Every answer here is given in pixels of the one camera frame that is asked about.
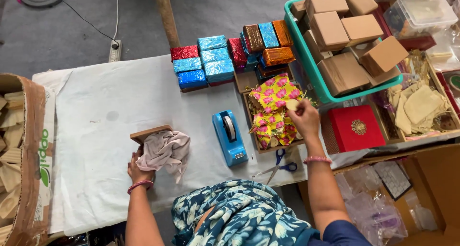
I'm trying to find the blue floral scarf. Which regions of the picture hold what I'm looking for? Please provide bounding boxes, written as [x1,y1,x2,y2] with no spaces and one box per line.
[171,179,321,246]

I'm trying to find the pink beaded bracelet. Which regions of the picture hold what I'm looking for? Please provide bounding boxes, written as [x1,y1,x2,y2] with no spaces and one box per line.
[127,180,154,195]
[303,156,333,165]

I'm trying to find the wooden post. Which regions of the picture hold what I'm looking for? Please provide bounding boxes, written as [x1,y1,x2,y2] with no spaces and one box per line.
[152,0,181,48]

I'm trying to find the black cable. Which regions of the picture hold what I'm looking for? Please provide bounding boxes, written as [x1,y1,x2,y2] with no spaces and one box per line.
[47,0,120,48]

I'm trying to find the wooden tray with beige pouches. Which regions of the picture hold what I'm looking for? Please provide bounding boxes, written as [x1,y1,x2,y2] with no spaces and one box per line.
[370,51,460,145]

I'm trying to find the dark blue sleeve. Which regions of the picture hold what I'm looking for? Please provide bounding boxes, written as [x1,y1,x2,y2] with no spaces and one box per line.
[307,220,373,246]

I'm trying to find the cardboard carton of plastic bags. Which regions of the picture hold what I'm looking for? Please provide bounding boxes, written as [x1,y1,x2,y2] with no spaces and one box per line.
[298,143,460,246]

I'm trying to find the stack of foil-wrapped boxes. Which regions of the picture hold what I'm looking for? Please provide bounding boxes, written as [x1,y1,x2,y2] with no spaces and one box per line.
[170,20,297,93]

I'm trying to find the pile of beige cloth pouches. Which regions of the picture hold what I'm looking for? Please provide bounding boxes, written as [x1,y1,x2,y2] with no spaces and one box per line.
[387,81,450,136]

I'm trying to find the person's left hand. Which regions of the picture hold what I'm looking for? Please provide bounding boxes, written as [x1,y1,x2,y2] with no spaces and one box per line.
[127,147,156,185]

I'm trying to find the person's right hand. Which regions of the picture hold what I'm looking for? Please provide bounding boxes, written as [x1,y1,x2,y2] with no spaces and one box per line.
[287,99,321,142]

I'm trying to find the clear plastic lidded container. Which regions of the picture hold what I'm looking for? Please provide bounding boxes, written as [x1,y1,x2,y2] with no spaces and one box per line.
[383,0,459,38]

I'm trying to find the white table cover sheet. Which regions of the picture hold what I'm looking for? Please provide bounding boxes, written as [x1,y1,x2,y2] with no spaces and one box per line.
[32,54,371,236]

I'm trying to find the white cable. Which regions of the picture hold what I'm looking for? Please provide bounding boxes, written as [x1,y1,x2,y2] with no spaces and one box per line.
[112,0,120,42]

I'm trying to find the teal plastic crate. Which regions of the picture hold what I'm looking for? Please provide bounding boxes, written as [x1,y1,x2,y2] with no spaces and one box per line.
[284,0,404,104]

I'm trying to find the cardboard carton of wooden pieces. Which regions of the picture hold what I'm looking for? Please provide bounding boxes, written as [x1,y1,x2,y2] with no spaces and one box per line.
[0,73,56,246]

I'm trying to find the red gift box gold ornament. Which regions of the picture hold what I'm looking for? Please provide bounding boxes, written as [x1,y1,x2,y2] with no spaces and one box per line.
[321,104,387,155]

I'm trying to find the pile of plain brown boxes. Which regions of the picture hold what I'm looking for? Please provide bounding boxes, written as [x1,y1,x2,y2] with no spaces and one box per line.
[290,0,409,97]

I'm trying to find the white power strip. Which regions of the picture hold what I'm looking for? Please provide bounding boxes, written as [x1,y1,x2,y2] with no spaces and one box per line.
[109,40,122,63]

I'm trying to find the small wooden box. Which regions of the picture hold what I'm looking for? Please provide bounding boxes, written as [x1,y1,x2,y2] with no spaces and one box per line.
[130,124,174,145]

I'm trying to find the pile of yellow floral pouches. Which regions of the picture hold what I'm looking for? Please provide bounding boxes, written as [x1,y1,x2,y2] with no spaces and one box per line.
[249,72,305,149]

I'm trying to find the grey cloth rag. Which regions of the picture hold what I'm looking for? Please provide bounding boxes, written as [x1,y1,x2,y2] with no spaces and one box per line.
[135,130,191,184]

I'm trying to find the wooden tray with floral pouches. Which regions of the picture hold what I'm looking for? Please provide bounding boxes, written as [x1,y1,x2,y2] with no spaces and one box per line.
[241,82,317,154]

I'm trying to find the blue tape dispenser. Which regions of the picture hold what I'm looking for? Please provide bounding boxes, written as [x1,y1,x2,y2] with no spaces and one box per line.
[212,110,249,167]

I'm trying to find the blue-handled scissors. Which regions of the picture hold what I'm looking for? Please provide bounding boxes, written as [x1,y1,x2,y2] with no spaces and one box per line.
[252,148,298,185]

